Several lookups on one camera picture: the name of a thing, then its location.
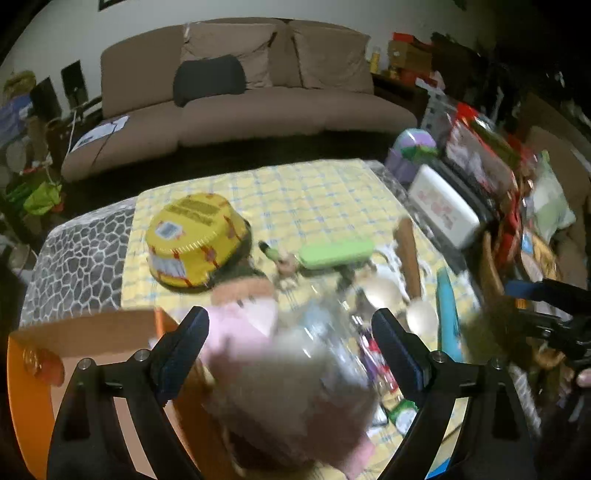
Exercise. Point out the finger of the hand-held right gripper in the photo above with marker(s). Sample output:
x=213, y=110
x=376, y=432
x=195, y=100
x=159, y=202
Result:
x=521, y=289
x=545, y=325

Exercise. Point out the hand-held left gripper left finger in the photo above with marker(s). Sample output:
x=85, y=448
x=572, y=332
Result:
x=178, y=364

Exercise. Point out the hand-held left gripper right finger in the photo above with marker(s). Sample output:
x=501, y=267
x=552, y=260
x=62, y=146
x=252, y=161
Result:
x=413, y=374

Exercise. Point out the orange cardboard box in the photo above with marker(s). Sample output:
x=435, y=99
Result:
x=115, y=332

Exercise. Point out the pink plush toy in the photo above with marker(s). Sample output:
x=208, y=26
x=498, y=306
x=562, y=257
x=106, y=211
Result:
x=244, y=314

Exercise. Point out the yellow instant noodle bowl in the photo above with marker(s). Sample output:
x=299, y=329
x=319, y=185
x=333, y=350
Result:
x=194, y=244

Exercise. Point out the person's right hand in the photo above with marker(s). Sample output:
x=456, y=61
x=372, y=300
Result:
x=585, y=378

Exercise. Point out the wooden chair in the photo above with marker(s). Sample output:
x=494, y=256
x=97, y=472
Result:
x=491, y=267

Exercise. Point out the small green white container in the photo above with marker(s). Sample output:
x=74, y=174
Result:
x=403, y=415

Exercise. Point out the light blue tube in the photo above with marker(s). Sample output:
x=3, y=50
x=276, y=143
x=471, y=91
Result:
x=448, y=309

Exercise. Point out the clear plastic bottle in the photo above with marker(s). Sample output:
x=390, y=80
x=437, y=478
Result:
x=351, y=323

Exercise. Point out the white spoon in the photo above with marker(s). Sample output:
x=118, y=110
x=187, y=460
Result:
x=385, y=295

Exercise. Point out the pale green plastic bag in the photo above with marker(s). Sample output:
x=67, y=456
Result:
x=549, y=198

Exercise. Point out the white box with red print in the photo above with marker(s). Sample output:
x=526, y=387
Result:
x=443, y=207

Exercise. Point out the gold-lidded glass jar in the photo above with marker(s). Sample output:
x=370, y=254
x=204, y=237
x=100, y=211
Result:
x=44, y=367

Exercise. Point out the small toy figure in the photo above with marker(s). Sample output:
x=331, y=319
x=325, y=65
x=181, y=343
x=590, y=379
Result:
x=284, y=267

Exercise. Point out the red packaged box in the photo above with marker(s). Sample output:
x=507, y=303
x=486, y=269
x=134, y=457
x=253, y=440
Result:
x=480, y=147

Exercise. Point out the purple and green toy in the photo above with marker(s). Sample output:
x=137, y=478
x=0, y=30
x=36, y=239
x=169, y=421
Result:
x=413, y=147

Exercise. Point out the yellow checked cloth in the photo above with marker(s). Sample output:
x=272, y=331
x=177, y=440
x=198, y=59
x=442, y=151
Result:
x=295, y=198

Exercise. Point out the bright green bag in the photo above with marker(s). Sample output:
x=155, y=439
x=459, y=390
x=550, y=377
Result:
x=41, y=198

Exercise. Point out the white paper sheet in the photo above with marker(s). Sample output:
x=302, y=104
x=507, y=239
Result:
x=104, y=131

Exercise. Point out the stacked cardboard boxes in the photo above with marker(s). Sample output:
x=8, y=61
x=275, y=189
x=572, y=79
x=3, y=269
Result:
x=408, y=55

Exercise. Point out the brown sofa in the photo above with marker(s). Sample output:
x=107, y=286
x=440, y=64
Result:
x=277, y=115

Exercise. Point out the yellow bottle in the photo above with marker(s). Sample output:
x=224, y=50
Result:
x=376, y=60

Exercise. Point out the black cushion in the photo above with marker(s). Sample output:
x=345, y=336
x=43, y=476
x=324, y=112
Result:
x=207, y=81

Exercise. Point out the black speaker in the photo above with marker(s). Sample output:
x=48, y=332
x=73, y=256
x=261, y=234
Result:
x=74, y=83

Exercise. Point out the framed wall picture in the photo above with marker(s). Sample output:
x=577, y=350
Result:
x=113, y=3

